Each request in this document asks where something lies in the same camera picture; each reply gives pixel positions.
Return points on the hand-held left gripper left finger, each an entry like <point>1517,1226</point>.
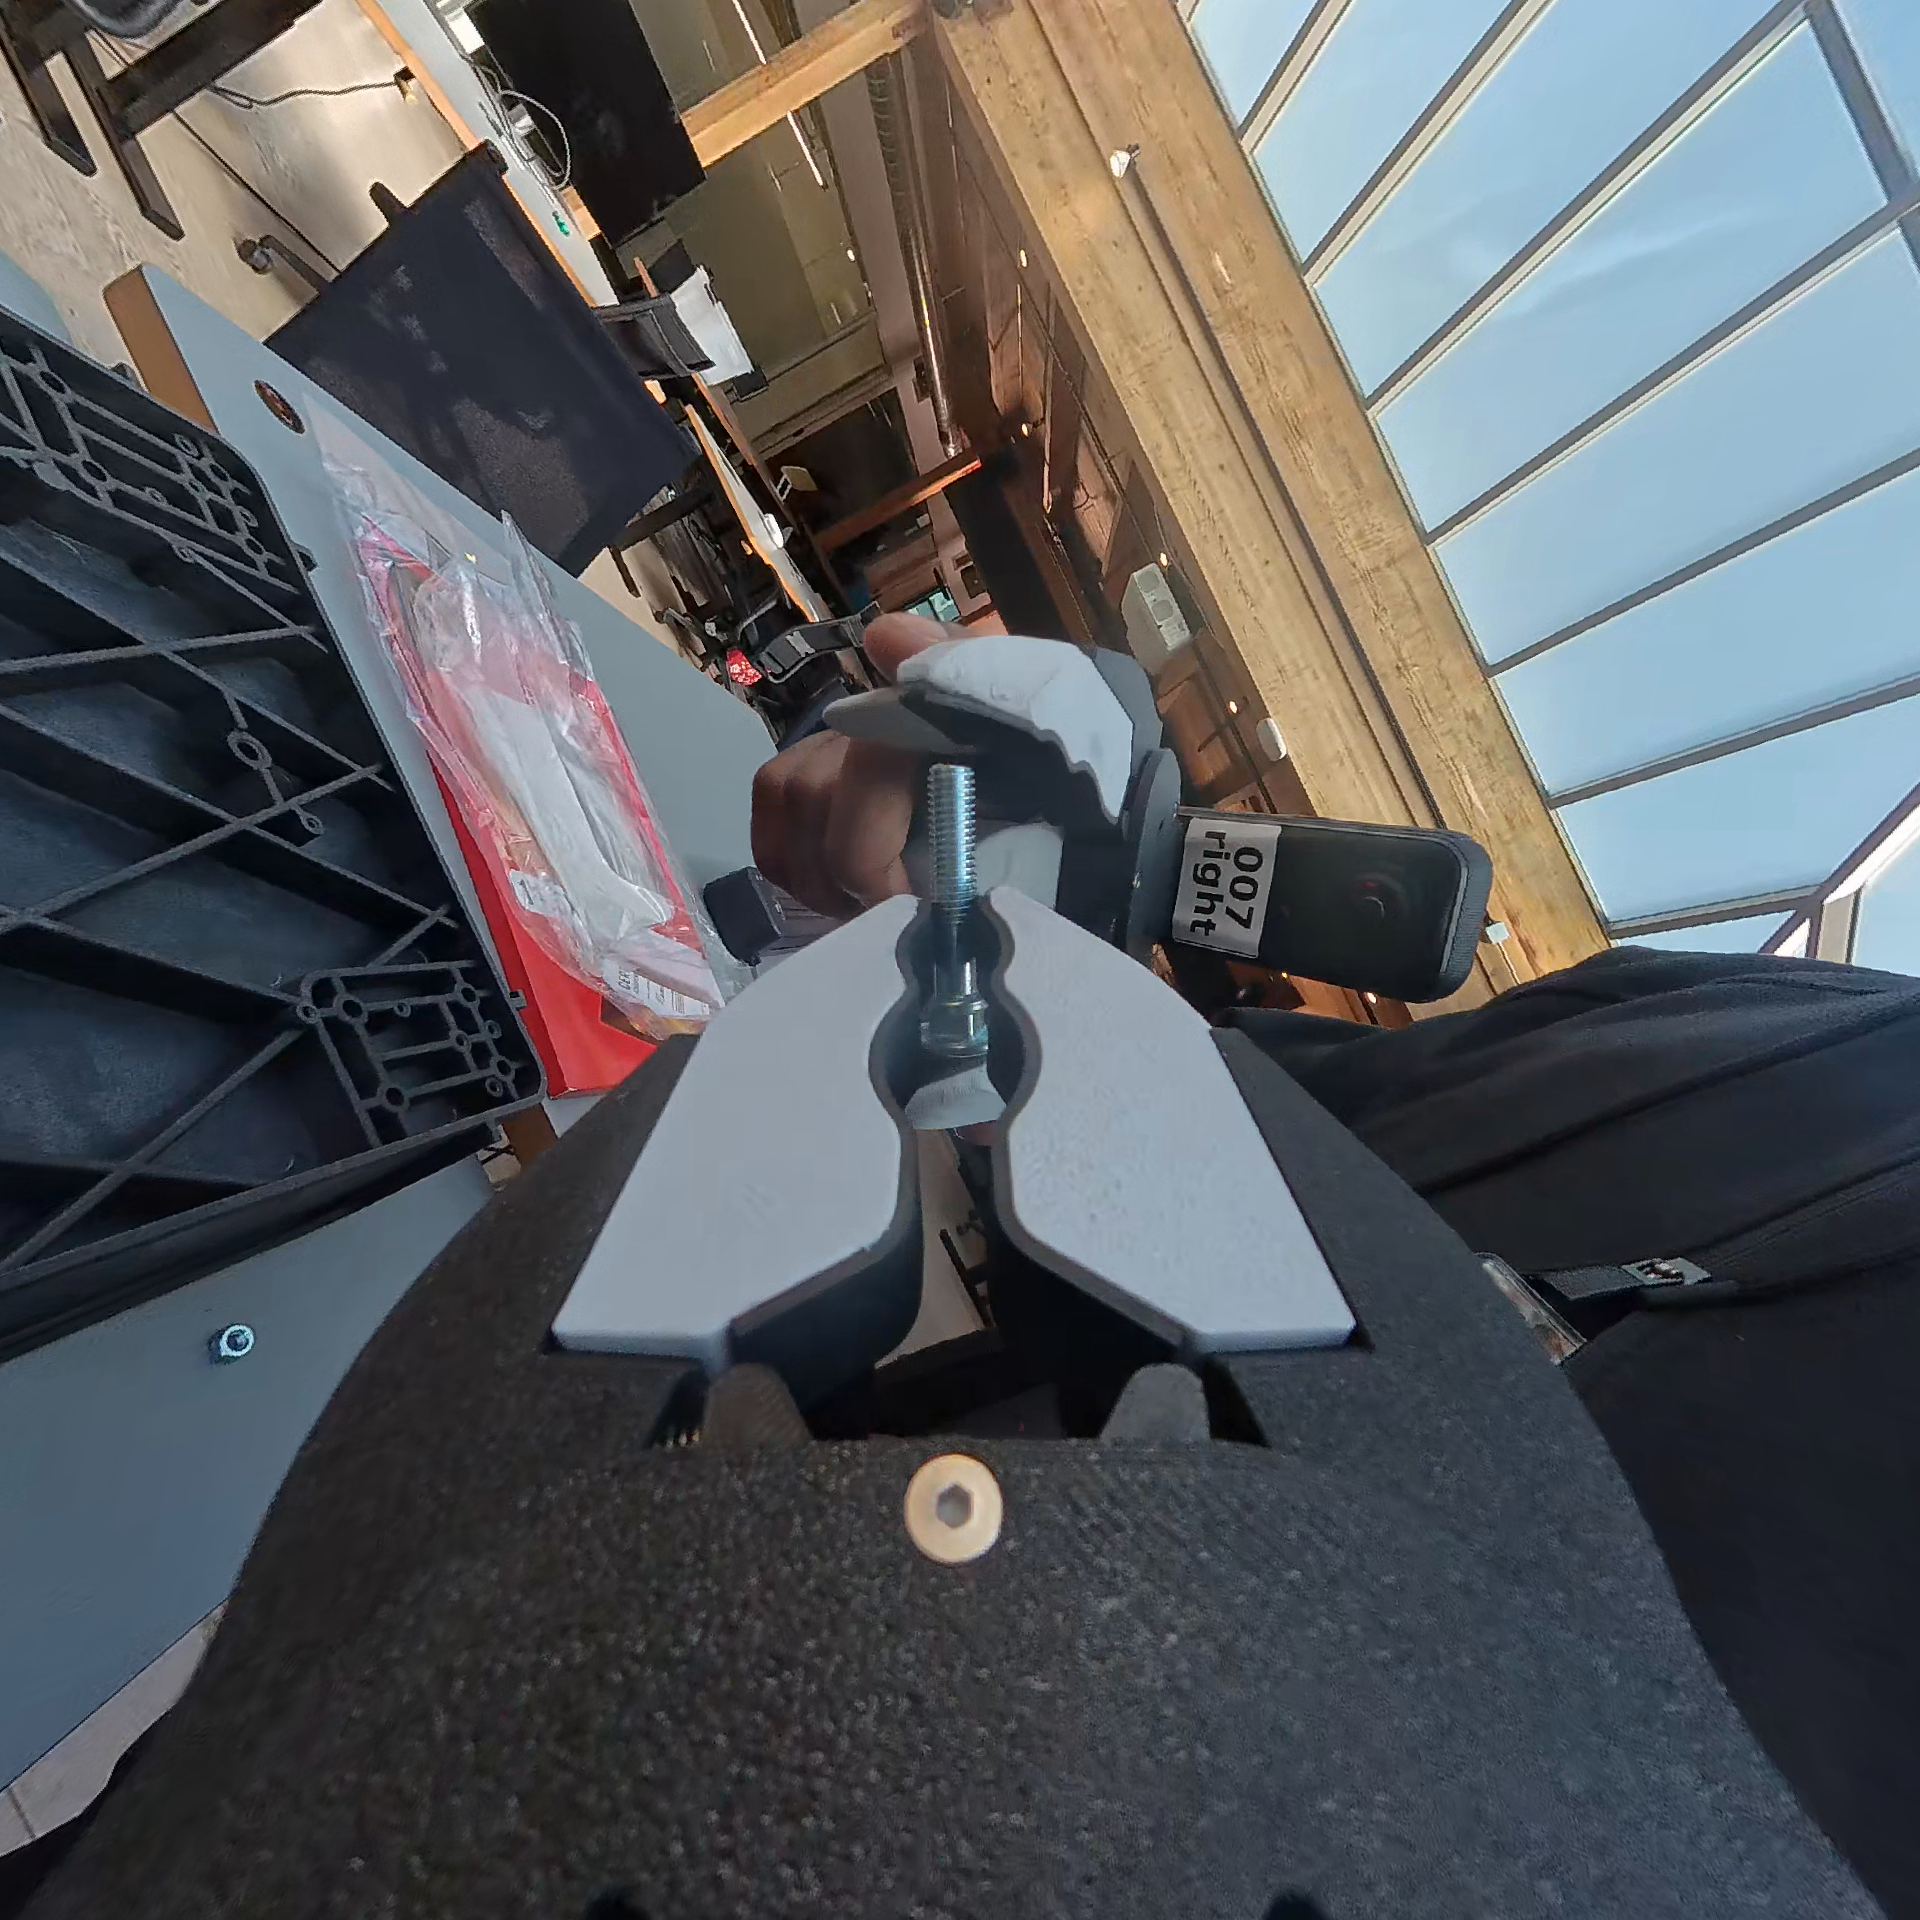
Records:
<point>734,1184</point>

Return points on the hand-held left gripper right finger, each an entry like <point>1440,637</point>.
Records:
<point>1155,1170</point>

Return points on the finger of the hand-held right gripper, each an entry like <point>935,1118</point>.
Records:
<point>901,721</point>
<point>1020,698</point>

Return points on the silver threaded bolt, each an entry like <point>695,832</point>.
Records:
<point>949,840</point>

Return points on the black ribbed plastic seat base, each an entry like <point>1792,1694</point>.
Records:
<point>182,840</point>

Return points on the brown desk grommet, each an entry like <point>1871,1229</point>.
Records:
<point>277,399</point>

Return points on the person's right hand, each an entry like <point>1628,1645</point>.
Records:
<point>825,826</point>

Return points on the clear plastic bag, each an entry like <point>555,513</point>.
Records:
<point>600,885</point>
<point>495,645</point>

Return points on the silver nut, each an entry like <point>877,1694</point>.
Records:
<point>229,1341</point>

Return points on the black mesh chair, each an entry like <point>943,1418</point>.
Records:
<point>481,376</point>

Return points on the person's black jacket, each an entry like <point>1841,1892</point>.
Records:
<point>1725,1501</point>

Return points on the black monitor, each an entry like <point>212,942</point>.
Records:
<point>600,105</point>

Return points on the grey metal panel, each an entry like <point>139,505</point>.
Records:
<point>120,1501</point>

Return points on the black table frame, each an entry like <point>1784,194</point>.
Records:
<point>135,90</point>

